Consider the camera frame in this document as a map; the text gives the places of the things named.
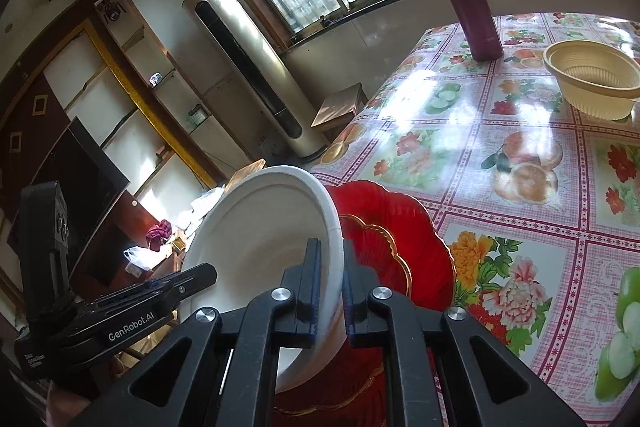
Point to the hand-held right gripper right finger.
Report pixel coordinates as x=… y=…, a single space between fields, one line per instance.
x=352 y=302

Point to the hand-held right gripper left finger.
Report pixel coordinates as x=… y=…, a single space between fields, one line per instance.
x=307 y=297

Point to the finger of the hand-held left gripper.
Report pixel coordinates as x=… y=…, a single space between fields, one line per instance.
x=190 y=279

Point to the red scalloped plastic plate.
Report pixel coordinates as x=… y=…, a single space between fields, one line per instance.
x=430 y=247
x=380 y=252

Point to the white paper bowl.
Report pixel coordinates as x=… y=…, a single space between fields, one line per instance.
x=250 y=232

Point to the beige ribbed plastic bowl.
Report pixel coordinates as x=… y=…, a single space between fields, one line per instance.
x=595 y=77

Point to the white plastic bag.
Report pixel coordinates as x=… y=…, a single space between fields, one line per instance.
x=142 y=259

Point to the maroon cloth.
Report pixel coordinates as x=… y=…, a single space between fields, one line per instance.
x=159 y=234

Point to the low wooden bench with cloths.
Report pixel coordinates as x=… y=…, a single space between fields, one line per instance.
x=115 y=232

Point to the white crumpled bag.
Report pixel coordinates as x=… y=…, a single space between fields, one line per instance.
x=207 y=207

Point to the black television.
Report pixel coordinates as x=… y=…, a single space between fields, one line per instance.
x=85 y=187

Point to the light wooden stool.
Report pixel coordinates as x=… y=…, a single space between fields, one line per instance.
x=247 y=172

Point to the small green box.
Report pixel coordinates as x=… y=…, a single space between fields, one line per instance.
x=197 y=114

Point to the brown wooden stool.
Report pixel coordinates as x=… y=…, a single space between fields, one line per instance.
x=340 y=104

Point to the white tower air conditioner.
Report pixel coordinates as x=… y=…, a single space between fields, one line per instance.
x=250 y=72

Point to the wooden wall shelf unit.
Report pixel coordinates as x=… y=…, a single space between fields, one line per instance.
x=100 y=82

